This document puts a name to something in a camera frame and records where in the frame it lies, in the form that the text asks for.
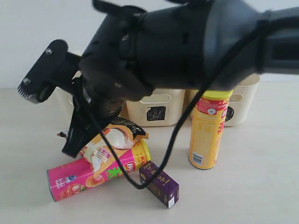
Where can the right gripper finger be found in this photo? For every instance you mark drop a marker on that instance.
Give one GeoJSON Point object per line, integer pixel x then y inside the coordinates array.
{"type": "Point", "coordinates": [78, 136]}

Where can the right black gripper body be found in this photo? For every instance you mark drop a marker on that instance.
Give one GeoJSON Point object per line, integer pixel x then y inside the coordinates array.
{"type": "Point", "coordinates": [93, 111]}

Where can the orange snack bag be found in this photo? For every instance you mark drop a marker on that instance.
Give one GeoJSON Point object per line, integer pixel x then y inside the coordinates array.
{"type": "Point", "coordinates": [125, 137]}

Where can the pink chips can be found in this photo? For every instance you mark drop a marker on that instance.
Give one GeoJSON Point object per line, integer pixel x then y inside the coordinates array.
{"type": "Point", "coordinates": [75, 177]}

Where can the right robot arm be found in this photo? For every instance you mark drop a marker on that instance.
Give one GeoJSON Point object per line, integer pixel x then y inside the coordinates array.
{"type": "Point", "coordinates": [135, 52]}

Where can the left cream plastic bin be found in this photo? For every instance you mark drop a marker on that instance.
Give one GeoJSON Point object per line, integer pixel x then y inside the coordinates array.
{"type": "Point", "coordinates": [64, 102]}

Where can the cream plastic bin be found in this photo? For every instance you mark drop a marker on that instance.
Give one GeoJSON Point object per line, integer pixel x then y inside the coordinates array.
{"type": "Point", "coordinates": [163, 108]}
{"type": "Point", "coordinates": [64, 102]}
{"type": "Point", "coordinates": [241, 100]}

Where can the middle cream plastic bin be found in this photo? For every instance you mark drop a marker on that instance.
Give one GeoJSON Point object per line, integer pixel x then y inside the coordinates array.
{"type": "Point", "coordinates": [163, 108]}

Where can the purple small box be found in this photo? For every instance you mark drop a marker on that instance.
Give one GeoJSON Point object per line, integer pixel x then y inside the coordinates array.
{"type": "Point", "coordinates": [163, 187]}

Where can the yellow chips can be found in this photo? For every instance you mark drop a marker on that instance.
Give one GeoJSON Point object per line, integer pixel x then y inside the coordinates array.
{"type": "Point", "coordinates": [208, 119]}

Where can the right cream plastic bin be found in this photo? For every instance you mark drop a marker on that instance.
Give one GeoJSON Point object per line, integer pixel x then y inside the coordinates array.
{"type": "Point", "coordinates": [241, 100]}

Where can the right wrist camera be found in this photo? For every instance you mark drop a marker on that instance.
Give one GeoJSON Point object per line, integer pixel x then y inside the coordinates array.
{"type": "Point", "coordinates": [55, 67]}

